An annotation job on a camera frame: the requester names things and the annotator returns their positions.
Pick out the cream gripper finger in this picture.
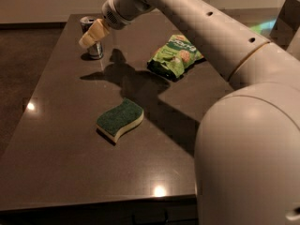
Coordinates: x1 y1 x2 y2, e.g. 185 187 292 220
79 19 110 49

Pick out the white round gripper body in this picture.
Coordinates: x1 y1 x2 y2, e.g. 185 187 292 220
102 0 154 30

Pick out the silver blue Red Bull can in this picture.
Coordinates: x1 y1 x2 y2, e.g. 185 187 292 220
80 16 103 60

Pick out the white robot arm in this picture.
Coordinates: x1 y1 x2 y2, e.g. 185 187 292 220
80 0 300 225

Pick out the green yellow kitchen sponge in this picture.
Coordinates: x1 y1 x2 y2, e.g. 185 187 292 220
97 98 144 143

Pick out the green snack chip bag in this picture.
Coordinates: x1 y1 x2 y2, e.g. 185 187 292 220
147 35 203 80

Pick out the dark box at corner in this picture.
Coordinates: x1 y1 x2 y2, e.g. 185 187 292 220
270 0 300 49

